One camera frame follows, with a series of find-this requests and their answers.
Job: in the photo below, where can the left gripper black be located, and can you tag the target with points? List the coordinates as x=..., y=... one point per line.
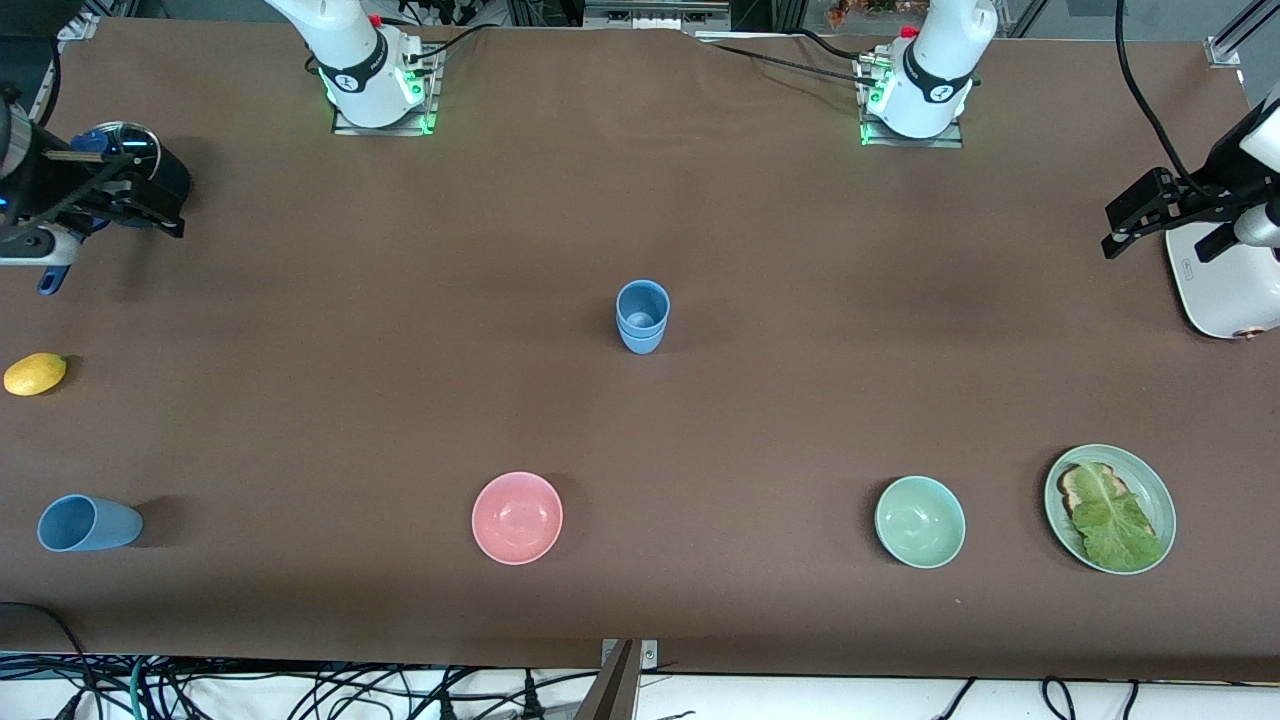
x=1226, y=163

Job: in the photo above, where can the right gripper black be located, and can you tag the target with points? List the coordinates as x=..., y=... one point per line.
x=40, y=183

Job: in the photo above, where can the blue cup holding tissue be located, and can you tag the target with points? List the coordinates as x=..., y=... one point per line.
x=642, y=346

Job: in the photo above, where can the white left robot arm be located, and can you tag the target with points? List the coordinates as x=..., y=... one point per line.
x=935, y=80

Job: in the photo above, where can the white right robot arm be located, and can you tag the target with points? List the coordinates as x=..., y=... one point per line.
x=350, y=60

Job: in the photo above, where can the white rounded appliance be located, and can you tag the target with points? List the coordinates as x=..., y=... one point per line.
x=1230, y=292

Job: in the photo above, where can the dark blue pot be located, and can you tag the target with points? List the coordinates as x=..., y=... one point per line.
x=175, y=172

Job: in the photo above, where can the yellow lemon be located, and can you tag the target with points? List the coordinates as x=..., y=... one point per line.
x=35, y=374

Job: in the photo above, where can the green round plate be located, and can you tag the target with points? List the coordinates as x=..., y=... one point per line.
x=1160, y=500

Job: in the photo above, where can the toasted bread slice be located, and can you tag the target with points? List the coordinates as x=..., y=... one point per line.
x=1069, y=490

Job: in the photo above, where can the green lettuce leaf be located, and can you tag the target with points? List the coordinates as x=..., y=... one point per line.
x=1115, y=525

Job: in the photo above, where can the green bowl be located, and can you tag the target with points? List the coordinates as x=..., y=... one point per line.
x=920, y=522

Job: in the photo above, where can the pink bowl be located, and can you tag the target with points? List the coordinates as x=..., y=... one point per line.
x=517, y=518

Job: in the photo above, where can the grey power strip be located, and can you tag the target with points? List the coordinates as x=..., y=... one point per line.
x=655, y=14

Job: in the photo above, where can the metal table corner bracket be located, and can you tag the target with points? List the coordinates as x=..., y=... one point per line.
x=78, y=25
x=1223, y=50

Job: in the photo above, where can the metal table edge bracket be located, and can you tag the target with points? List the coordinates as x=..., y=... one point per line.
x=648, y=654

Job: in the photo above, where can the dark camera mount pole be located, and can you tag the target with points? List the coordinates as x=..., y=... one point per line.
x=612, y=690

